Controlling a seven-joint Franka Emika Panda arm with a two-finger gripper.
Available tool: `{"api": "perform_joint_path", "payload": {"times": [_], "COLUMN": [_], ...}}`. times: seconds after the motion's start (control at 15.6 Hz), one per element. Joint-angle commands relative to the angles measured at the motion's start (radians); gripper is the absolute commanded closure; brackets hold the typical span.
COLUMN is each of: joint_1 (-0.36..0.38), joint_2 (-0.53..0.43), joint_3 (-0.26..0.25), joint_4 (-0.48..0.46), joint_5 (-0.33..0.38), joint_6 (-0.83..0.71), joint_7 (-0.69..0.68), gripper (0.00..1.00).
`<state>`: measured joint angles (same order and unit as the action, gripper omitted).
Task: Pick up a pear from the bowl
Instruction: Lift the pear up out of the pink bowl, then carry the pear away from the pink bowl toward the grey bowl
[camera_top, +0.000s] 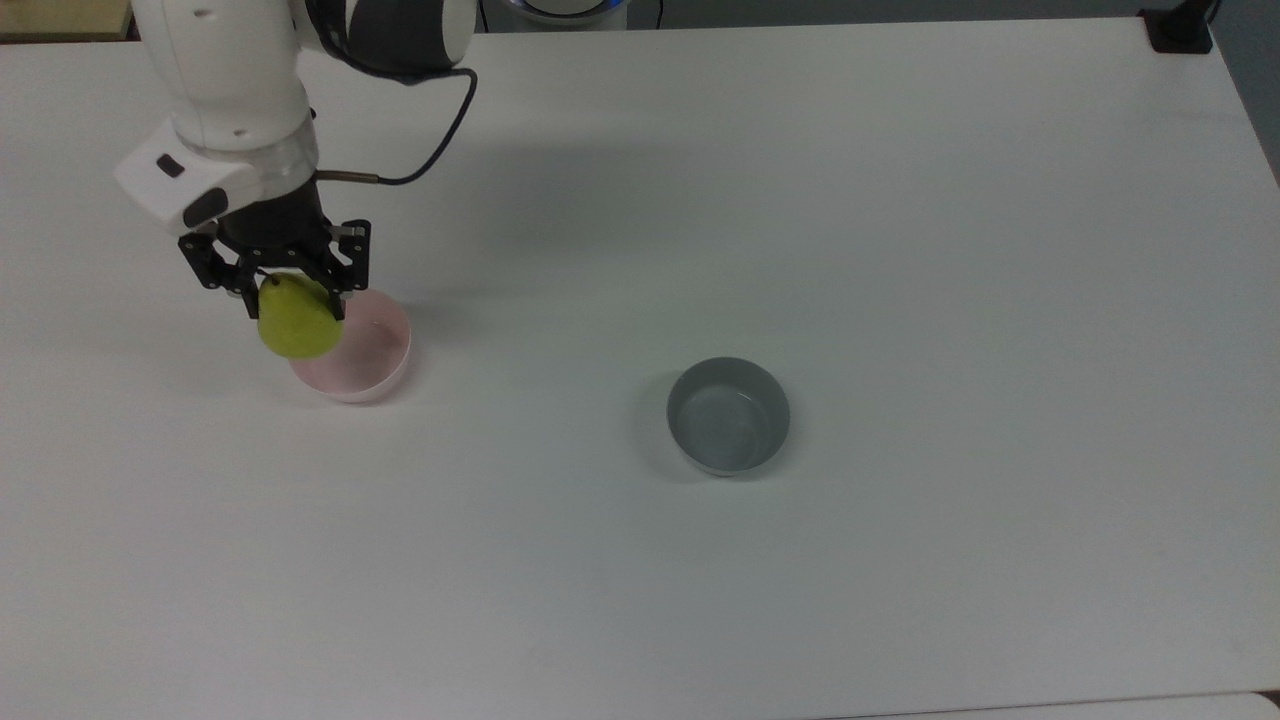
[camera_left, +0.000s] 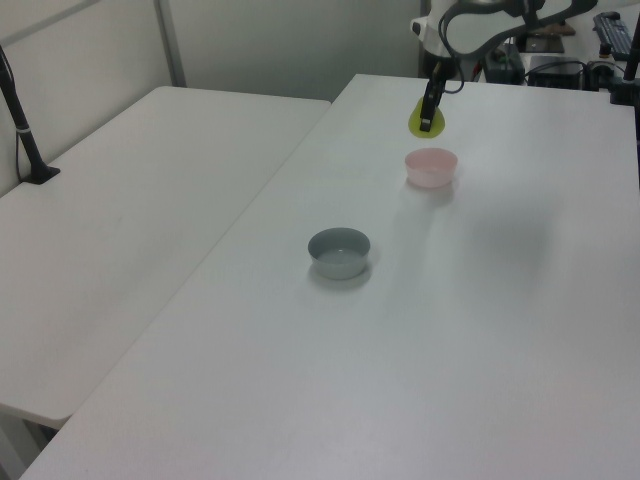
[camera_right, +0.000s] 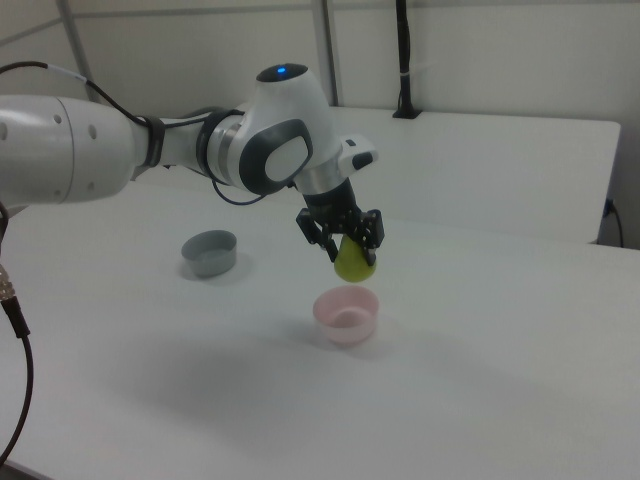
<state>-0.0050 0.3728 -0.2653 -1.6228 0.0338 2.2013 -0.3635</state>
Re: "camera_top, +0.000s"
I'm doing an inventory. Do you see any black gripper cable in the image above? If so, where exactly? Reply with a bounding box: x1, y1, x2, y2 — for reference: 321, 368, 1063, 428
316, 66, 480, 188

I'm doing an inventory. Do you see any white robot base, blue ring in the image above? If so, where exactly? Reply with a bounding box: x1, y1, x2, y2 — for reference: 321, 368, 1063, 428
478, 0, 631, 31

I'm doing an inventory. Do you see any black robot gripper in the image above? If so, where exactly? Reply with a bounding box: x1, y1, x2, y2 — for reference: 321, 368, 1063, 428
178, 180, 374, 323

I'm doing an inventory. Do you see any green pear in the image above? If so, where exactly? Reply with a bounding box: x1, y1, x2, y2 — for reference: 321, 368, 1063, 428
257, 274, 347, 362

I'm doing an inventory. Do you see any wooden furniture piece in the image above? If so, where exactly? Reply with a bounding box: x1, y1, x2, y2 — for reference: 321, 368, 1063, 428
0, 0, 136, 43

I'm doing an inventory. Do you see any pink bowl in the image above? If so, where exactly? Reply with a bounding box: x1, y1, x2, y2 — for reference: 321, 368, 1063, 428
288, 289, 413, 405

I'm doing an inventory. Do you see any gray bowl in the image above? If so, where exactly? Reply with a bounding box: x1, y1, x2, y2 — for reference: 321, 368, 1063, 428
666, 357, 792, 478

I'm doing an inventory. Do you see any black table clamp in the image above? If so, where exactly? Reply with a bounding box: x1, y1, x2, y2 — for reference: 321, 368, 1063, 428
1139, 0, 1223, 55

